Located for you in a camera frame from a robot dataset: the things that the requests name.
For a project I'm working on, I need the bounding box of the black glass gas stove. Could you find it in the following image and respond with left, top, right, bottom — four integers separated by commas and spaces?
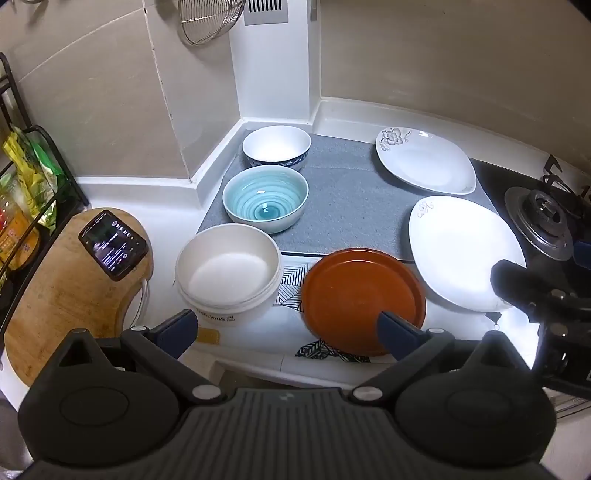
468, 156, 591, 289

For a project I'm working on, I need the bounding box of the black smartphone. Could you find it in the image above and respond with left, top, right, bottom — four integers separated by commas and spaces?
78, 209, 150, 282

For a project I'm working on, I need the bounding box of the white plastic tub bowl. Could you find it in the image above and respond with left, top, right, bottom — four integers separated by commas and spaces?
174, 223, 283, 328

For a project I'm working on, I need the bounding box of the white plate with swirl print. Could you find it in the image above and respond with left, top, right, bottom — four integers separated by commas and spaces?
409, 196, 527, 313

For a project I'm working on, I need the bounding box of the brown round plate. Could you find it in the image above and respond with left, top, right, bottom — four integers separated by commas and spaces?
301, 248, 427, 357

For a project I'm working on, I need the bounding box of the black pot support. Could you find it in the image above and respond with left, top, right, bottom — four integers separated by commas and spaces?
540, 154, 591, 219

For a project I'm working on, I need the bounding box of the black metal rack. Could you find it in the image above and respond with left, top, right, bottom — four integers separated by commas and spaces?
0, 52, 91, 333

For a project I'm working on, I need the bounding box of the white mat with black patterns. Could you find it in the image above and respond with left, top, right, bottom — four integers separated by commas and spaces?
272, 254, 503, 365

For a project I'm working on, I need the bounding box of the green snack packet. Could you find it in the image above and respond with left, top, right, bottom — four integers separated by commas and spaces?
2, 129, 66, 228

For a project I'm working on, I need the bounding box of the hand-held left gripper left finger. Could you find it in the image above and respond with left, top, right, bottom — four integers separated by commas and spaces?
58, 308, 227, 404

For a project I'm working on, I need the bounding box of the teal spiral ceramic bowl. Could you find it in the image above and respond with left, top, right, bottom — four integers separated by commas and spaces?
222, 165, 310, 234

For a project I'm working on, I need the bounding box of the large gas burner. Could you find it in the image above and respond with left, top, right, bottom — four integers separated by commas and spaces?
504, 187, 579, 262

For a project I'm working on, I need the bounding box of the grey dish mat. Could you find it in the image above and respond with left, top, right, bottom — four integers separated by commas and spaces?
196, 122, 499, 265

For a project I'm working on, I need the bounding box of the wire mesh strainer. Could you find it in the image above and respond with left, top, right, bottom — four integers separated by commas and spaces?
178, 0, 246, 47

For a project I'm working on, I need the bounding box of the metal vent grille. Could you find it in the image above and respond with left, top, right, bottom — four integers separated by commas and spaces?
244, 0, 290, 26

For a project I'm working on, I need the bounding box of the white plate with flower print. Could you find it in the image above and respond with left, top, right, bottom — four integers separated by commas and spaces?
374, 127, 477, 196

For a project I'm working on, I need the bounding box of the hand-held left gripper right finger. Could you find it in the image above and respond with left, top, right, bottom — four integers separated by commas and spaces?
348, 311, 530, 405

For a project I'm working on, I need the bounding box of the cooking oil bottle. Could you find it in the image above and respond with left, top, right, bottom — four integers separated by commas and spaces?
0, 185, 40, 271

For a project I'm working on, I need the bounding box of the wooden cutting board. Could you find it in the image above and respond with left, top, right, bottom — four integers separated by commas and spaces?
4, 208, 154, 387

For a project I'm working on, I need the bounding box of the white bowl with blue pattern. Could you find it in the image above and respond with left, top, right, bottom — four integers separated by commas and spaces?
242, 124, 313, 172

